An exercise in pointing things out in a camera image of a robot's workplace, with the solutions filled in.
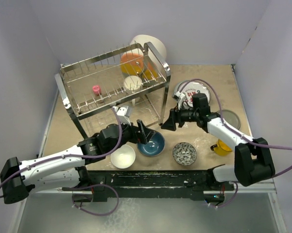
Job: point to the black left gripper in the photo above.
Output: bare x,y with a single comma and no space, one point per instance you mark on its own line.
146,133

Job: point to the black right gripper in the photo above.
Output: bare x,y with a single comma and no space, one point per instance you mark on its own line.
170,124

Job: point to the dark blue ceramic bowl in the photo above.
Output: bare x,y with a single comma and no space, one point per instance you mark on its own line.
154,147

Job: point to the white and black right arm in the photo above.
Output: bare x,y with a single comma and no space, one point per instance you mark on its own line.
252,158

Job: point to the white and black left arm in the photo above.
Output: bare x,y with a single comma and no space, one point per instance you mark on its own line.
18,178

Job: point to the cream mug in rack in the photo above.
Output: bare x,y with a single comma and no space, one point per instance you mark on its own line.
132,84

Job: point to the stainless steel dish rack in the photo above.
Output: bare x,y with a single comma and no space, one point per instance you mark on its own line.
91,113

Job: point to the yellow plastic dish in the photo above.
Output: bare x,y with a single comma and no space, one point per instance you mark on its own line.
149,73

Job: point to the plain white bowl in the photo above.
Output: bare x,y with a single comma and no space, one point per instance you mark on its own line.
123,157

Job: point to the white plate with red characters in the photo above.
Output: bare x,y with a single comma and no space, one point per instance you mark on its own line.
191,89

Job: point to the black white patterned bowl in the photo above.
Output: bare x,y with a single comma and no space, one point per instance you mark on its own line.
184,153

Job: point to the yellow translucent mug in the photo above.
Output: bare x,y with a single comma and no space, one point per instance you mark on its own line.
220,148

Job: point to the grey green small plate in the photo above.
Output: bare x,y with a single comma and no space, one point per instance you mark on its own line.
231,118

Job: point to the pink plastic cup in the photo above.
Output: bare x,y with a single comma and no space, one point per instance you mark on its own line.
96,90

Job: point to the large cream bowl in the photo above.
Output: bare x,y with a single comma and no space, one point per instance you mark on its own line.
143,38

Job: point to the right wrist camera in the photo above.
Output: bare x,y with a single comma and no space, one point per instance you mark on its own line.
181,101

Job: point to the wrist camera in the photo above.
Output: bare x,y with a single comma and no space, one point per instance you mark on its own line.
181,101
124,113

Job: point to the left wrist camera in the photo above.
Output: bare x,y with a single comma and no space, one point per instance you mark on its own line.
124,113

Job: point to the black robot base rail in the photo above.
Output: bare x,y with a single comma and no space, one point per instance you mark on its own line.
98,185

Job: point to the aluminium frame rail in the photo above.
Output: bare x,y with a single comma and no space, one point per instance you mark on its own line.
257,188

